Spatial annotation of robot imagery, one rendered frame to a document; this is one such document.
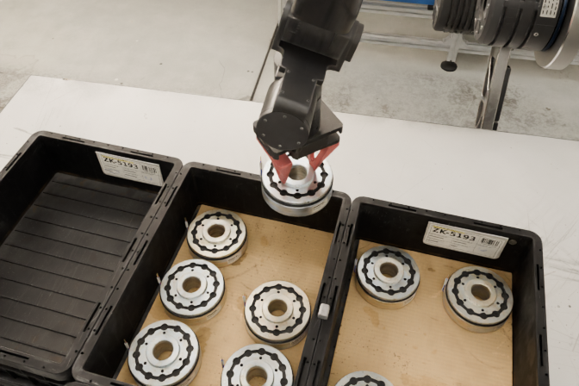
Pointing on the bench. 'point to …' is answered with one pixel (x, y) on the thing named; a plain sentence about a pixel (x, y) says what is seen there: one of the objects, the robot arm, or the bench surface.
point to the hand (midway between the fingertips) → (297, 170)
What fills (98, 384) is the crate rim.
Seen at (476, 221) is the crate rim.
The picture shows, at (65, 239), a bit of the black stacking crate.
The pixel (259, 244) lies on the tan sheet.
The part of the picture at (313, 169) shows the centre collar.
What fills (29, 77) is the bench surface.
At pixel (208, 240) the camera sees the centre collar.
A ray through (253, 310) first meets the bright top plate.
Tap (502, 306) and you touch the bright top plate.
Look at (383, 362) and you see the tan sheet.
